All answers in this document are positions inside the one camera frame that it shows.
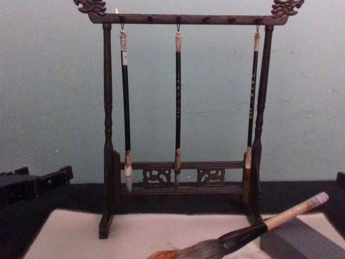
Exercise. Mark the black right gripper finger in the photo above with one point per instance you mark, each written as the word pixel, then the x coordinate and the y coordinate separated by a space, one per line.
pixel 341 180

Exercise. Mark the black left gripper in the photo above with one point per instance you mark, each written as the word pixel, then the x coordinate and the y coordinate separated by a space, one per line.
pixel 14 187

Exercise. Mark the dark carved wooden brush rack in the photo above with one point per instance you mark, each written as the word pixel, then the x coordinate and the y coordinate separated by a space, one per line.
pixel 107 135

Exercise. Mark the grey rectangular block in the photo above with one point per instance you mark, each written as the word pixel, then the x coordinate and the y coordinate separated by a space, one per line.
pixel 302 240

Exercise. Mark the white felt mat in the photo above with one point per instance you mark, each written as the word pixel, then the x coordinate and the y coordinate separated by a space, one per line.
pixel 134 237

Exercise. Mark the black brush with white label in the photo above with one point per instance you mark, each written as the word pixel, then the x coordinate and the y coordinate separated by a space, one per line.
pixel 126 108

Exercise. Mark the black brush with amber tip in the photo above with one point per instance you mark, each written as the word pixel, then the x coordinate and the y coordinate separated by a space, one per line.
pixel 252 108

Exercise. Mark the black brush with slim tip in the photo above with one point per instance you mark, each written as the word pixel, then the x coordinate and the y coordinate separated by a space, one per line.
pixel 178 108

